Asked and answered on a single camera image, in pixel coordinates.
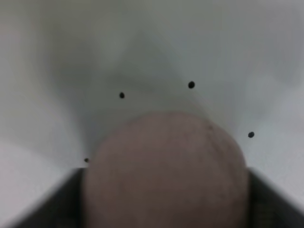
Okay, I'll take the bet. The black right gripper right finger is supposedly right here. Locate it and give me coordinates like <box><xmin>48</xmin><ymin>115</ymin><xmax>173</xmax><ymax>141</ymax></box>
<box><xmin>248</xmin><ymin>168</ymin><xmax>302</xmax><ymax>228</ymax></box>

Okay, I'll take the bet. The pink peach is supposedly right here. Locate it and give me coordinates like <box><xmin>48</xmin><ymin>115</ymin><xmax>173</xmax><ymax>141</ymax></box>
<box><xmin>83</xmin><ymin>112</ymin><xmax>249</xmax><ymax>228</ymax></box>

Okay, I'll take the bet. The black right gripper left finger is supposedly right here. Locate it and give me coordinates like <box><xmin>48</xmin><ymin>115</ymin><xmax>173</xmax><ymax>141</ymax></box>
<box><xmin>10</xmin><ymin>168</ymin><xmax>85</xmax><ymax>228</ymax></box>

